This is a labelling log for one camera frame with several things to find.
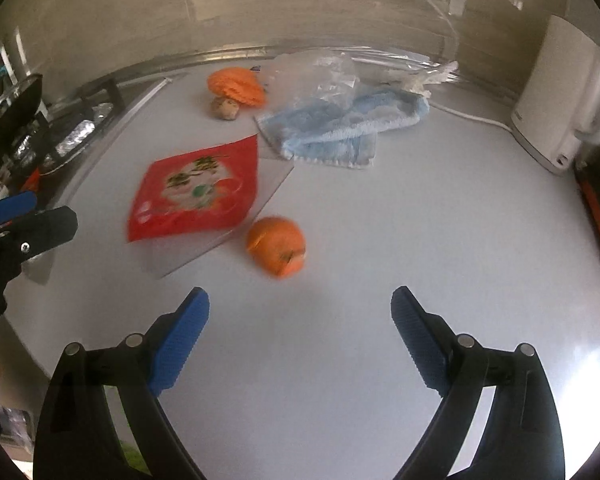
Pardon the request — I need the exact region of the white wrapper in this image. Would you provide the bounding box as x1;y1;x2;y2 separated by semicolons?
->
380;60;461;99

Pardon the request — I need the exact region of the white power cable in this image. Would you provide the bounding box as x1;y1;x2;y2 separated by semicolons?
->
402;0;513;132

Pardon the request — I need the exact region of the black pan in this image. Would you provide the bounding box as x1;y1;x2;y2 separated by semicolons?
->
0;74;44;157

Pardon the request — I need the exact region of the white electric kettle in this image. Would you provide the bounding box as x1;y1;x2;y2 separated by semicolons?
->
509;14;600;176

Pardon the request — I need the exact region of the red snack packet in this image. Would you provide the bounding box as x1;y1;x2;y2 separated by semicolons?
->
127;134;259;244

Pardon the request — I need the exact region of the orange mandarin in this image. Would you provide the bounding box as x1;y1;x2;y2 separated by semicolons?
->
246;215;309;280

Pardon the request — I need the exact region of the clear plastic bag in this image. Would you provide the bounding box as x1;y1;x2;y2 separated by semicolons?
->
259;52;362;112

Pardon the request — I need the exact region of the blue face mask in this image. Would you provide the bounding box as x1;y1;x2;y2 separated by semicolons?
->
279;131;379;169

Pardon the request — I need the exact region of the orange toy mushroom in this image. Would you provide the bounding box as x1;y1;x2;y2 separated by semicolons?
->
207;67;267;107

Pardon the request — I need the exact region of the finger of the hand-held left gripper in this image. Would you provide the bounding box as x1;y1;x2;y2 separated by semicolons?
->
0;190;38;229
0;205;79;283

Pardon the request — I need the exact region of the brown nut shell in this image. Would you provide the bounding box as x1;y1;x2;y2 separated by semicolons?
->
210;97;241;122

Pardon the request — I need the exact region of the gas stove with foil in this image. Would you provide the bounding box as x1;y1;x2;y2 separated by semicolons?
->
7;79;127;177

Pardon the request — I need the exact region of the clear plastic tray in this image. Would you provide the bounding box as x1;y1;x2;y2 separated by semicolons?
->
142;152;296;279

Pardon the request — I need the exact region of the blue fluffy cloth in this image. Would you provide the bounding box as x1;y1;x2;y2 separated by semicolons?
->
255;87;431;147

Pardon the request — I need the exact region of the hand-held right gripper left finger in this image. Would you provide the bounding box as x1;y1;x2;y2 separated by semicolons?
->
32;286;211;480

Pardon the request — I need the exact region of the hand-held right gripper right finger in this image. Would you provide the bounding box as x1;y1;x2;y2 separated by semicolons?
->
390;285;566;480

